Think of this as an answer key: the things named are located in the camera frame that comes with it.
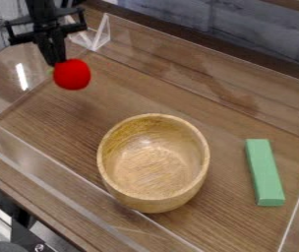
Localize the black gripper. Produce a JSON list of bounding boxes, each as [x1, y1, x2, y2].
[[3, 0, 88, 66]]

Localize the red felt fruit green leaves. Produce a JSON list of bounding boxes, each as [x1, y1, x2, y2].
[[49, 58, 92, 91]]

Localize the wooden bowl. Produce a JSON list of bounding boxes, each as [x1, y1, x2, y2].
[[97, 113, 209, 214]]

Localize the clear acrylic tray walls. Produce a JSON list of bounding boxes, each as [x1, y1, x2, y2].
[[0, 18, 299, 252]]

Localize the green rectangular block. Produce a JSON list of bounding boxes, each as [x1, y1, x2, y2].
[[245, 139, 286, 207]]

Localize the clear acrylic corner bracket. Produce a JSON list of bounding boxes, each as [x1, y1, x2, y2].
[[68, 15, 112, 51]]

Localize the black camera mount with cable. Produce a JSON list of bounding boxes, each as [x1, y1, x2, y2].
[[0, 220, 57, 252]]

